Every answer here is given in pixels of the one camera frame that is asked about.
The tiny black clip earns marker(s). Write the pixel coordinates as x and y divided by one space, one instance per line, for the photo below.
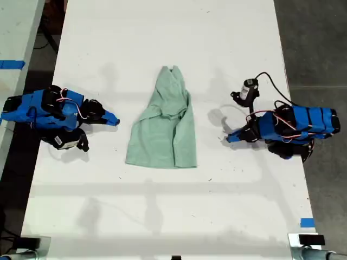
176 257

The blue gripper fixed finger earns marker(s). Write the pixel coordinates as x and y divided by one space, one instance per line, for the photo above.
238 132
111 115

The small black box white plate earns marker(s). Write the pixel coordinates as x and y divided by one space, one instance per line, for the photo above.
311 239

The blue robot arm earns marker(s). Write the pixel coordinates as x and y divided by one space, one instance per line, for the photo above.
35 108
298 124

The pale green T-shirt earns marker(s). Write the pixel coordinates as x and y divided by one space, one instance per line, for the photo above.
160 135

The grey metal clamp tube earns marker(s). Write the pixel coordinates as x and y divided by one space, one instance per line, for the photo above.
317 254
19 256

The black camera box white label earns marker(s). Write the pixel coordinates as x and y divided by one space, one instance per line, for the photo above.
67 140

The short blue tape strip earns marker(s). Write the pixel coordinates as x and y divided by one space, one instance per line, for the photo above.
307 222

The long blue tape strip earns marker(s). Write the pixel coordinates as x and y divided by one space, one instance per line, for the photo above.
11 65

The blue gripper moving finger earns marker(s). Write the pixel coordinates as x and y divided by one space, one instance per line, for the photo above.
111 122
237 138

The black camera box white body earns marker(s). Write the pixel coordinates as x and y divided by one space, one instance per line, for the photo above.
246 92

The white side table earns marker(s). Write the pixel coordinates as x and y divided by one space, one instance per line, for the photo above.
16 40

